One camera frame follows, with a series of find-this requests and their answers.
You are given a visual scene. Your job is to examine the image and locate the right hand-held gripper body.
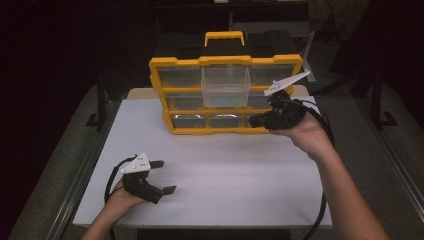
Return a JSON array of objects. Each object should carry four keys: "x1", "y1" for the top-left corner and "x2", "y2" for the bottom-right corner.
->
[{"x1": 264, "y1": 69, "x2": 311, "y2": 131}]

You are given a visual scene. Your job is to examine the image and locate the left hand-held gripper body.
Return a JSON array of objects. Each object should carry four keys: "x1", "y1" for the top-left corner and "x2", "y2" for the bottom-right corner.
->
[{"x1": 120, "y1": 152, "x2": 165, "y2": 205}]

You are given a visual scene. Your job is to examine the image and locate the pulled-out clear plastic drawer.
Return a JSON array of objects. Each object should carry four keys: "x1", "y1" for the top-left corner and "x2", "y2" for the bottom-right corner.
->
[{"x1": 200, "y1": 64, "x2": 252, "y2": 109}]

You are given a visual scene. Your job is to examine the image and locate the yellow black drawer organizer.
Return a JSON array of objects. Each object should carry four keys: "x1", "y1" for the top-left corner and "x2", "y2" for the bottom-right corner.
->
[{"x1": 148, "y1": 30, "x2": 304, "y2": 136}]

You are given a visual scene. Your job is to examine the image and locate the person's left hand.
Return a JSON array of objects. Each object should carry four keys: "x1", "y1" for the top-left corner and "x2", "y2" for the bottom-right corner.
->
[{"x1": 105, "y1": 181, "x2": 148, "y2": 218}]

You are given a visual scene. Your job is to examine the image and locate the person's right hand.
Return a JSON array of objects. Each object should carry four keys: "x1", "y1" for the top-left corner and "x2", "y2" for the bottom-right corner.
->
[{"x1": 269, "y1": 111, "x2": 336, "y2": 163}]

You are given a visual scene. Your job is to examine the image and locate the white metal table leg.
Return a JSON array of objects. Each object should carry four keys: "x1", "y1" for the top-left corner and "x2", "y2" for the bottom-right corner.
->
[{"x1": 300, "y1": 29, "x2": 317, "y2": 85}]

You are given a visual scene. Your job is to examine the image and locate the black metal stand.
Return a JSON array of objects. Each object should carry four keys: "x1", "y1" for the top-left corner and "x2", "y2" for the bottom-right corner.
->
[
  {"x1": 85, "y1": 76, "x2": 112, "y2": 130},
  {"x1": 369, "y1": 69, "x2": 399, "y2": 130}
]

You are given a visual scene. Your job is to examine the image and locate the set of closed clear drawers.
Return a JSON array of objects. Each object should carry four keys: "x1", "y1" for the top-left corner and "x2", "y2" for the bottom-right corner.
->
[{"x1": 157, "y1": 64, "x2": 296, "y2": 129}]

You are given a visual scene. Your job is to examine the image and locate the aluminium rail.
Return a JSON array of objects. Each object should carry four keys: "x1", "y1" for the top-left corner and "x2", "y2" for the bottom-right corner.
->
[
  {"x1": 354, "y1": 98, "x2": 424, "y2": 214},
  {"x1": 46, "y1": 99, "x2": 123, "y2": 240}
]

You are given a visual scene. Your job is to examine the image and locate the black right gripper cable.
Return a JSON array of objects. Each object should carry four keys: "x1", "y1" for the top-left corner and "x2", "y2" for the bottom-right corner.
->
[{"x1": 293, "y1": 99, "x2": 336, "y2": 240}]

